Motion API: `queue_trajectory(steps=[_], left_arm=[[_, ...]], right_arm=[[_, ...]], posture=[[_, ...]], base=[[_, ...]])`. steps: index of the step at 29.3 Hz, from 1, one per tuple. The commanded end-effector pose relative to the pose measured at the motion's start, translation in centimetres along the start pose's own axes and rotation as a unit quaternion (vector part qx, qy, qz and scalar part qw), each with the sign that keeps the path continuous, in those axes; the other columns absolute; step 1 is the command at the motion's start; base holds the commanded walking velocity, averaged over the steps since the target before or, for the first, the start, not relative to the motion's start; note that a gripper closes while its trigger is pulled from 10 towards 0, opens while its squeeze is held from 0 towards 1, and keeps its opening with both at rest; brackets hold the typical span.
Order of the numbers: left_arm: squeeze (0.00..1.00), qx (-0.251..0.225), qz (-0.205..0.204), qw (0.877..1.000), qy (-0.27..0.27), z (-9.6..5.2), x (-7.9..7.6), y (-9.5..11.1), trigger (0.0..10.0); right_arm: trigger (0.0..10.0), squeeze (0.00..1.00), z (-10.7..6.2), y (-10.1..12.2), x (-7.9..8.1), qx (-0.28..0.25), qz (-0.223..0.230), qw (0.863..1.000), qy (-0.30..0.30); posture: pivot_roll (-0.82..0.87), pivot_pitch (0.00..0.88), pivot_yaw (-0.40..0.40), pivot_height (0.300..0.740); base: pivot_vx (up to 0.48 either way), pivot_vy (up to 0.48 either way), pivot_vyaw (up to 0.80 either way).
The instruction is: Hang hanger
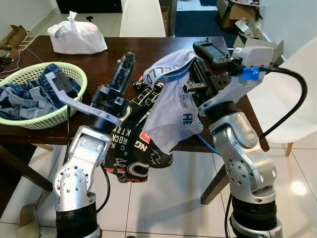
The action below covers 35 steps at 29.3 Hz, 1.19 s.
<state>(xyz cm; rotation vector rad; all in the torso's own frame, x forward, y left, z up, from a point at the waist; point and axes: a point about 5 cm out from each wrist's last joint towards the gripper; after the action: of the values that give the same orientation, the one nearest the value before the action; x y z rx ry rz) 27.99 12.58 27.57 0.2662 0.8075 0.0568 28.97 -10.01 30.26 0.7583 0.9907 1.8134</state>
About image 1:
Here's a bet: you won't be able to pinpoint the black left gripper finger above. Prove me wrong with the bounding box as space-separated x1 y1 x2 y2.
113 51 136 95

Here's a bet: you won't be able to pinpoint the white hello print garment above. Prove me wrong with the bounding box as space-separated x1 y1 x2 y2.
141 48 204 154

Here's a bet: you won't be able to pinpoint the black red printed shirt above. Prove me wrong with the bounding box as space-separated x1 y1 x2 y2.
104 82 174 184

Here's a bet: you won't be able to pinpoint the blue plastic hanger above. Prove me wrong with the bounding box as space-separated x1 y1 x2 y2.
196 134 221 157

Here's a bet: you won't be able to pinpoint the black handheld controller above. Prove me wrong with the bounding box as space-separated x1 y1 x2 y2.
192 40 233 69

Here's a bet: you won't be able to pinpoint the dark blue jeans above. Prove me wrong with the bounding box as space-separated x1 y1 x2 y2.
47 64 81 97

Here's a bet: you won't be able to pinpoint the white plastic chair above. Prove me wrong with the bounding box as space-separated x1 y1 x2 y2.
245 37 317 157
119 0 166 38

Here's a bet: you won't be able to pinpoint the white tied plastic bag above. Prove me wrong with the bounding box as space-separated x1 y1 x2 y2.
47 11 108 55

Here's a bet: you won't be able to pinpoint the cardboard box white packing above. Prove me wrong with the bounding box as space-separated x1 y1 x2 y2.
233 19 285 65

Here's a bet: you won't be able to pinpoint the navy floor rug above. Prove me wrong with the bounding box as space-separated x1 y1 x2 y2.
174 10 238 48

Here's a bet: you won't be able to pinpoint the green laundry basket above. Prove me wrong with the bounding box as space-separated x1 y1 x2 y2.
0 62 88 130

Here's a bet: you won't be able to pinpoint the brown cardboard box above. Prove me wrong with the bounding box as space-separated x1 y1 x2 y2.
0 25 28 49
215 0 258 20

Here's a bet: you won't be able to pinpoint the light blue denim garment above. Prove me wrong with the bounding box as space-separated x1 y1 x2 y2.
0 82 62 121

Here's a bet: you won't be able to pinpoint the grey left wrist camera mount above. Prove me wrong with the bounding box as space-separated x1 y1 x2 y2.
44 69 122 127

